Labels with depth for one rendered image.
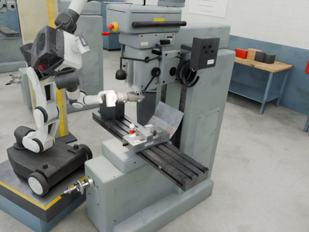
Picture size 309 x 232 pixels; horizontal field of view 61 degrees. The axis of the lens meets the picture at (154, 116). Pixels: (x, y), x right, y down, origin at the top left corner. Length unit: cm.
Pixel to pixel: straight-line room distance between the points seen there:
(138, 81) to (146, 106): 215
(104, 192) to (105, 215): 24
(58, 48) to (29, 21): 154
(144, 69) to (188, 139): 80
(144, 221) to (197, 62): 140
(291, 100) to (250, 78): 100
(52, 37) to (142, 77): 64
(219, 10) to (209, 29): 444
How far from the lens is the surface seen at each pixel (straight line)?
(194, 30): 211
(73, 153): 252
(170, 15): 188
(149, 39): 180
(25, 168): 251
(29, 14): 335
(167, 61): 195
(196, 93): 214
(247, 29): 627
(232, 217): 289
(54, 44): 185
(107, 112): 245
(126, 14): 167
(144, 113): 406
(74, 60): 189
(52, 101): 228
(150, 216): 245
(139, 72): 184
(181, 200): 263
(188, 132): 227
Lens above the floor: 198
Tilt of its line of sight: 26 degrees down
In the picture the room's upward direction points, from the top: 4 degrees clockwise
